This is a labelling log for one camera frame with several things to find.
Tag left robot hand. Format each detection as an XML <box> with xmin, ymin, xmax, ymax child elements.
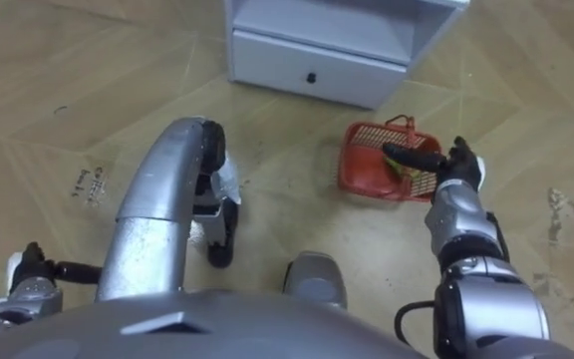
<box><xmin>6</xmin><ymin>241</ymin><xmax>103</xmax><ymax>295</ymax></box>

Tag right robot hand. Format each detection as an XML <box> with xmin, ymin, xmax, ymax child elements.
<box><xmin>382</xmin><ymin>136</ymin><xmax>486</xmax><ymax>193</ymax></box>

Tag green soft toy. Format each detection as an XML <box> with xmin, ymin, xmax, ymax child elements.
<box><xmin>384</xmin><ymin>156</ymin><xmax>424</xmax><ymax>181</ymax></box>

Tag red plastic basket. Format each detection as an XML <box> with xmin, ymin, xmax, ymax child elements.
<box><xmin>337</xmin><ymin>114</ymin><xmax>443</xmax><ymax>203</ymax></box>

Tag robot legs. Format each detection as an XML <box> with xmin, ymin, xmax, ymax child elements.
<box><xmin>95</xmin><ymin>117</ymin><xmax>349</xmax><ymax>311</ymax></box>

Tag white bedside cabinet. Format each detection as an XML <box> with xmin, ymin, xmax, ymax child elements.
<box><xmin>224</xmin><ymin>0</ymin><xmax>471</xmax><ymax>111</ymax></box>

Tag robot body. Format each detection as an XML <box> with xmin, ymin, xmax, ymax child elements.
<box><xmin>0</xmin><ymin>287</ymin><xmax>574</xmax><ymax>359</ymax></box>

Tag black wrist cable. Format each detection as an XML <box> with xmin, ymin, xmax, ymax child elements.
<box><xmin>485</xmin><ymin>210</ymin><xmax>511</xmax><ymax>264</ymax></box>
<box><xmin>394</xmin><ymin>300</ymin><xmax>436</xmax><ymax>346</ymax></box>

